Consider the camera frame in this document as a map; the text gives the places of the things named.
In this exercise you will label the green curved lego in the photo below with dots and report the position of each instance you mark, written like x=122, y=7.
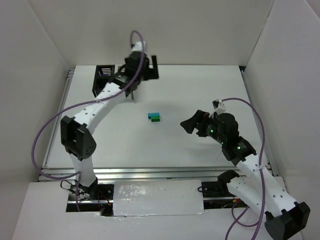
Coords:
x=155, y=118

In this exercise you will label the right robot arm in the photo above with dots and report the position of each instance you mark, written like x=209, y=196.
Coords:
x=282, y=215

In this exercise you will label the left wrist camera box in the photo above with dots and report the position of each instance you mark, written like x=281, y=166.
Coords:
x=139, y=46

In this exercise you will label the aluminium left rail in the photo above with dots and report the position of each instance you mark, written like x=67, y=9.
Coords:
x=69, y=78

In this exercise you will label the aluminium front rail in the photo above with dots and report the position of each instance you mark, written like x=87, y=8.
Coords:
x=158, y=173

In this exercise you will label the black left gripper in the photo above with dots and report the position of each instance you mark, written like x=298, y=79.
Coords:
x=146, y=71

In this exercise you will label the white slotted container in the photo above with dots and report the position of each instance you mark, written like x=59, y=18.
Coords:
x=130, y=98

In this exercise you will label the aluminium rail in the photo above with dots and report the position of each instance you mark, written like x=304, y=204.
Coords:
x=158, y=173
x=69, y=78
x=258, y=120

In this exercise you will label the blue rectangular lego brick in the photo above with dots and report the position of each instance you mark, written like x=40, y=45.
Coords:
x=153, y=115

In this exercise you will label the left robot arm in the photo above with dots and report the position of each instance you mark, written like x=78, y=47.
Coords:
x=76, y=133

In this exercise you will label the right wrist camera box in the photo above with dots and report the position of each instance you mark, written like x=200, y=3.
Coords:
x=218, y=108

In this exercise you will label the black slotted container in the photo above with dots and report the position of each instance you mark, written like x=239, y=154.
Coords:
x=101, y=77

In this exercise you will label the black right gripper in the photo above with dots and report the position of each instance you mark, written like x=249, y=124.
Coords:
x=200, y=124

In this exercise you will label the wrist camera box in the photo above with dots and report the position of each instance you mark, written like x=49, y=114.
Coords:
x=139, y=46
x=218, y=108

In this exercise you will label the white foil covered panel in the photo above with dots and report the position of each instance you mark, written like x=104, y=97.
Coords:
x=157, y=198

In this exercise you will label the aluminium right rail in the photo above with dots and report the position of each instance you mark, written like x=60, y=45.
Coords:
x=258, y=120

